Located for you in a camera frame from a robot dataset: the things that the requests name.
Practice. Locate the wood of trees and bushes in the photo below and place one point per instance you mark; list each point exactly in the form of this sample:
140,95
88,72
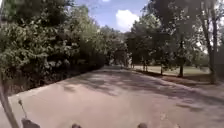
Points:
50,43

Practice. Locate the row of trees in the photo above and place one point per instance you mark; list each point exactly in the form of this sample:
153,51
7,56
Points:
180,36

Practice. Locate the grass lawn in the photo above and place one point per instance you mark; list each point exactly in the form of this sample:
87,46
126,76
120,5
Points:
191,70

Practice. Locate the bare dirt verge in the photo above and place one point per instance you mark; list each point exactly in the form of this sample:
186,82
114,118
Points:
200,87

